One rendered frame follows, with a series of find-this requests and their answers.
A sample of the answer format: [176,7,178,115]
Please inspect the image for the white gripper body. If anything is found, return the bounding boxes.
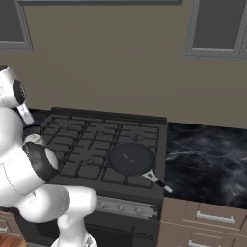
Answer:
[15,102,36,126]

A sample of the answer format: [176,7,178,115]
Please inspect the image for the black gas stove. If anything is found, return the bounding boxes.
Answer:
[12,106,169,247]

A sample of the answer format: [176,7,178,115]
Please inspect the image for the brown drawer front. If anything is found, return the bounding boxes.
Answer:
[0,208,26,239]
[181,200,247,232]
[177,224,247,247]

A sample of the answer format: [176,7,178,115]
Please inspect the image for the black frying pan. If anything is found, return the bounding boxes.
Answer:
[106,141,174,194]

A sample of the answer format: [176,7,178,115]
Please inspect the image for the grey range hood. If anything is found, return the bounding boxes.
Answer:
[15,0,184,7]

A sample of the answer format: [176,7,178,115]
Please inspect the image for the black oven door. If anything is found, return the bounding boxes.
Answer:
[84,210,160,247]

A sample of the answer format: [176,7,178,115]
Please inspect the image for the grey kettle with black handle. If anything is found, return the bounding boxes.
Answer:
[22,124,46,149]

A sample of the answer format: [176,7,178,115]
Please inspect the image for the black oven door handle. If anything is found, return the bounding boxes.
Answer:
[86,222,155,242]

